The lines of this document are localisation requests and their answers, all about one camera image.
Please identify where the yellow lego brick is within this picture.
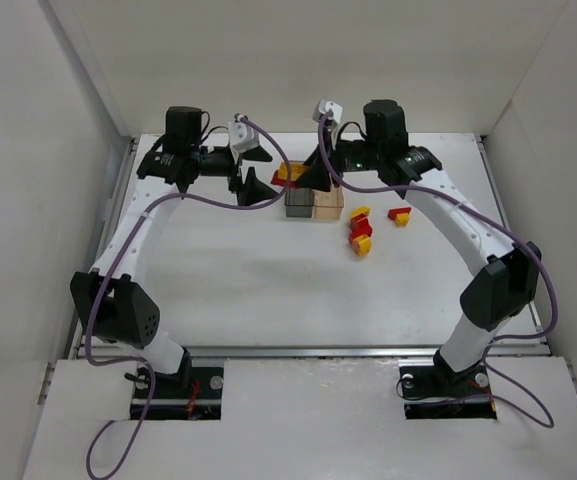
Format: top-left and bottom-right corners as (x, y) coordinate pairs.
(394, 213), (410, 227)
(274, 162), (308, 181)

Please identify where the red curved lego brick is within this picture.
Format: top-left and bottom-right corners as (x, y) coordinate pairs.
(388, 207), (412, 220)

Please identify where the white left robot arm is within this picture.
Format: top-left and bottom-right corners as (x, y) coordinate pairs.
(70, 106), (281, 388)

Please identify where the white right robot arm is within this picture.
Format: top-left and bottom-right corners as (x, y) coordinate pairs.
(297, 99), (541, 388)

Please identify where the clear tan plastic container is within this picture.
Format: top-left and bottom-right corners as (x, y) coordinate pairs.
(313, 187), (344, 221)

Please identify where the smoky grey plastic container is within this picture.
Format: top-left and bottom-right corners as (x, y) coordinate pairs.
(284, 187), (313, 219)

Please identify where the lower red yellow lego stack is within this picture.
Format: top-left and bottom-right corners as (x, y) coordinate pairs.
(348, 231), (372, 257)

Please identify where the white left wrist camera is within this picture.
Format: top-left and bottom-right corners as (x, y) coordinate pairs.
(227, 113), (260, 156)

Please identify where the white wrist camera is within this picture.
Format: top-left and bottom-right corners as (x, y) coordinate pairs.
(227, 113), (260, 156)
(312, 99), (343, 127)

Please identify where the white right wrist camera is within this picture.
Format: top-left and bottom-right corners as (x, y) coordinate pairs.
(312, 99), (343, 127)

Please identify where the aluminium frame rail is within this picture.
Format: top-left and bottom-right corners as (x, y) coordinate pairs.
(67, 342), (552, 361)

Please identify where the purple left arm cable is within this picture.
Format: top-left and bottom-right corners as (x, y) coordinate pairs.
(83, 113), (297, 480)

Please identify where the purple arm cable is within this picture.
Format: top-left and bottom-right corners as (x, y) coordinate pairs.
(83, 113), (297, 480)
(317, 112), (559, 430)

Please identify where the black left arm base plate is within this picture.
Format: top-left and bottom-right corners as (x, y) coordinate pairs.
(124, 365), (225, 421)

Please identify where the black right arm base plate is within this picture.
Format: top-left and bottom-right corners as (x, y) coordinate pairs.
(396, 364), (497, 420)

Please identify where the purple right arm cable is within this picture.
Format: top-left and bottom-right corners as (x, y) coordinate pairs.
(317, 112), (559, 430)

